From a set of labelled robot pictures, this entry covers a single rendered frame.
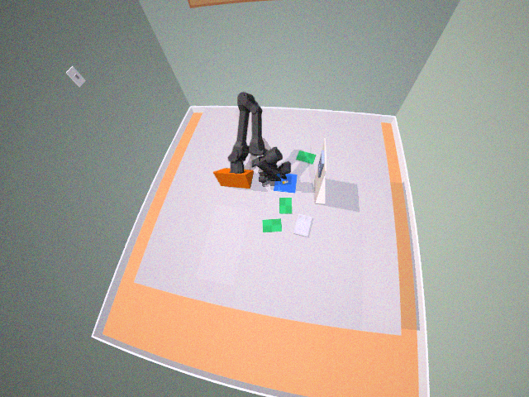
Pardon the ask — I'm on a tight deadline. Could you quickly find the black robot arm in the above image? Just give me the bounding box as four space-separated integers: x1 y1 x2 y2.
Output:
227 92 283 174

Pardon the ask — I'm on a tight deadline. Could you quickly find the blue flat square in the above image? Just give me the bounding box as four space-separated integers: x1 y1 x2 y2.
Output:
274 174 298 193

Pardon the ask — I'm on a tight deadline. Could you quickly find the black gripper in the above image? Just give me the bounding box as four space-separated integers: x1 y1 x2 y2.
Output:
260 161 291 183

